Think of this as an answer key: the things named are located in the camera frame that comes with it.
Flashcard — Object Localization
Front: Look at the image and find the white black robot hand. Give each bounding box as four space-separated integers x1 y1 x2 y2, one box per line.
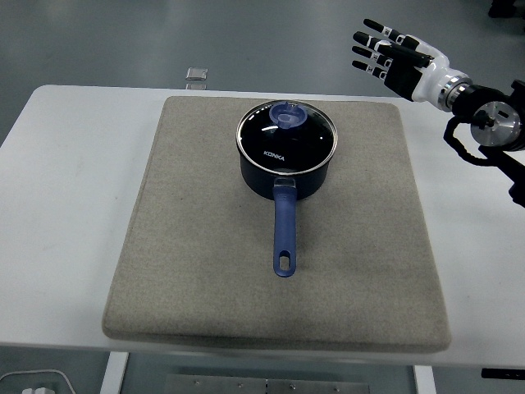
350 17 461 103

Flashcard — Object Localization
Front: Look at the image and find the glass pot lid blue knob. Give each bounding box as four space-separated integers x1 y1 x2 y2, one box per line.
235 99 340 174

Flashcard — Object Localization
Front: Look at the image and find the person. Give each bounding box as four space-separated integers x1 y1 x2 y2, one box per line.
487 0 525 19

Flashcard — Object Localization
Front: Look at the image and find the dark blue saucepan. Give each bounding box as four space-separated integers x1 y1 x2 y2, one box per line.
238 141 333 279

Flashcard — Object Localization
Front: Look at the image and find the beige fabric mat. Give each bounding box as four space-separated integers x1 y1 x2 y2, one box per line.
101 95 453 353

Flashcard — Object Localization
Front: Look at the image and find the white table leg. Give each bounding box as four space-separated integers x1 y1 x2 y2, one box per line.
413 364 437 394
99 351 130 394

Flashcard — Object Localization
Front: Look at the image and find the black bar under table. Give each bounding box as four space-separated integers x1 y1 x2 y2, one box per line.
480 368 525 380

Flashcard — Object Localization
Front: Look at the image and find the grey metal plate with screws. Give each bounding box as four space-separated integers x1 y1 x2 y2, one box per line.
165 373 371 394

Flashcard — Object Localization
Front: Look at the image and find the white cable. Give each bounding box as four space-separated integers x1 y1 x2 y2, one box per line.
0 369 77 394

